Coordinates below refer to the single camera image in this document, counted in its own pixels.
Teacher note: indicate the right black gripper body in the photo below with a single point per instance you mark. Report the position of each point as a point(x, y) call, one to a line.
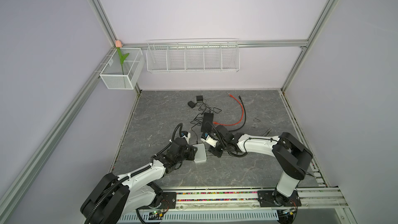
point(217, 151)

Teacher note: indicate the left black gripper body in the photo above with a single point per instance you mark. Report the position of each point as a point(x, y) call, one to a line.
point(188, 154)

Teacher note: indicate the white network switch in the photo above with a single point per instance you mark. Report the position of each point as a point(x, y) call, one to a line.
point(200, 156)

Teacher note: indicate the black ribbed network switch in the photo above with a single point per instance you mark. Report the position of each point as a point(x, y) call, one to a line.
point(206, 119)

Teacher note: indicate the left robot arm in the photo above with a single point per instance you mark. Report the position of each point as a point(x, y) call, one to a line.
point(133, 180)

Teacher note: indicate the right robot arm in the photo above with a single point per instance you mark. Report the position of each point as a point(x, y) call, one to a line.
point(293, 157)

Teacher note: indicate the black power adapter near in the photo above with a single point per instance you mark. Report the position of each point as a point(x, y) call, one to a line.
point(192, 104)

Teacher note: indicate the white mesh box basket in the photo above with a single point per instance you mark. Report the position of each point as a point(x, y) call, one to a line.
point(112, 76)

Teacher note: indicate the artificial pink tulip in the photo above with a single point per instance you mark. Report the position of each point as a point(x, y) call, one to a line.
point(122, 57)

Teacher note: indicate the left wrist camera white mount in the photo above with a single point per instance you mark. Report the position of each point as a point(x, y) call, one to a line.
point(186, 135)

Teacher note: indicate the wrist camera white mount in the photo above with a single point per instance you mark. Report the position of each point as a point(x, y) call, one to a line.
point(205, 138)
point(186, 135)

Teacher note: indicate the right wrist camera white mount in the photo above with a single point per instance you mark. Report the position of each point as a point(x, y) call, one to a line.
point(205, 138)

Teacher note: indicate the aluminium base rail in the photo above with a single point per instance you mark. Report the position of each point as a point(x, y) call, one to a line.
point(152, 205)

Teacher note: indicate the white wire wall basket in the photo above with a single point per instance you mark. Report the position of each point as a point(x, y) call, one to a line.
point(193, 55)

